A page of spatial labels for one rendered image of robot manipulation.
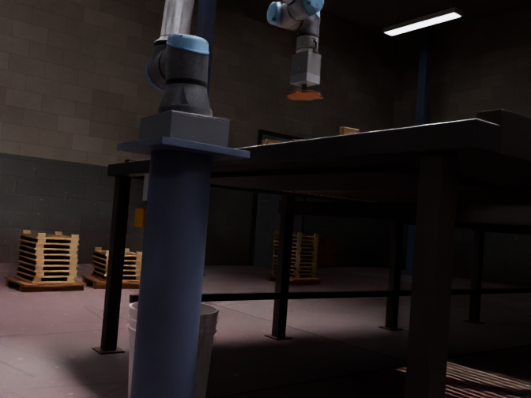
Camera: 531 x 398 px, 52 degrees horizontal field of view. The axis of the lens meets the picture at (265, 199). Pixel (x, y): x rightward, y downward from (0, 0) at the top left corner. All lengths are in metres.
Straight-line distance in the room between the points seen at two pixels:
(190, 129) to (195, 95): 0.10
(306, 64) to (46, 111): 5.45
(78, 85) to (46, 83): 0.39
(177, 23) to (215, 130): 0.38
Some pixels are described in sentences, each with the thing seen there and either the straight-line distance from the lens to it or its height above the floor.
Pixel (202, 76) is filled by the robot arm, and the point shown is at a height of 1.06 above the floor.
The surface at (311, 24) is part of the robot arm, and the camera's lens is 1.96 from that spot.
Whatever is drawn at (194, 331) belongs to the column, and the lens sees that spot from 1.51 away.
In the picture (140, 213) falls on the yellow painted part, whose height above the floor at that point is 0.68.
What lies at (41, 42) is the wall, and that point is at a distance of 7.22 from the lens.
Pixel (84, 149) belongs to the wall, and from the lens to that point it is 7.19.
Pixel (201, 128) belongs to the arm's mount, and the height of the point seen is 0.92.
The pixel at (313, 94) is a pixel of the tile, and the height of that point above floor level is 1.12.
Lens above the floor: 0.68
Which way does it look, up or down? 3 degrees up
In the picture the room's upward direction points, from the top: 4 degrees clockwise
